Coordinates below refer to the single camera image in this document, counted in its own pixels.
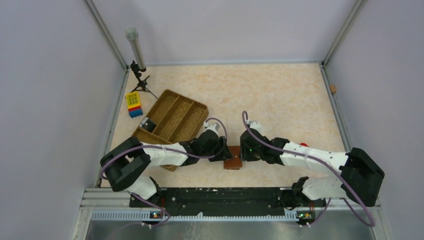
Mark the stack of credit cards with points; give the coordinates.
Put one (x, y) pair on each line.
(148, 125)

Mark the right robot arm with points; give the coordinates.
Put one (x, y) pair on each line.
(350, 175)

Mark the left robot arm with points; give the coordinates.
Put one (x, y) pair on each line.
(123, 167)

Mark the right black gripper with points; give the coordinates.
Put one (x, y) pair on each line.
(244, 155)

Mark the small tan wall block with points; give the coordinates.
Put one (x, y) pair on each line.
(332, 88)

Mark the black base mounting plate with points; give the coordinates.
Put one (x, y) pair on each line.
(232, 201)

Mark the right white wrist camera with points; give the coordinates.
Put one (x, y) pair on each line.
(255, 125)

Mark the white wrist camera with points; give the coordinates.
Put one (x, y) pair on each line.
(255, 125)
(211, 127)

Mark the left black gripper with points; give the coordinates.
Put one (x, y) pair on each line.
(224, 155)

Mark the woven straw divided tray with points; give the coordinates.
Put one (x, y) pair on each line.
(175, 117)

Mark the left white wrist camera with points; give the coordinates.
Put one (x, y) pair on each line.
(211, 127)

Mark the grey tube on tripod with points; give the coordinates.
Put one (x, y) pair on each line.
(138, 66)

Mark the colourful toy brick block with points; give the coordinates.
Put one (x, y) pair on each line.
(133, 103)

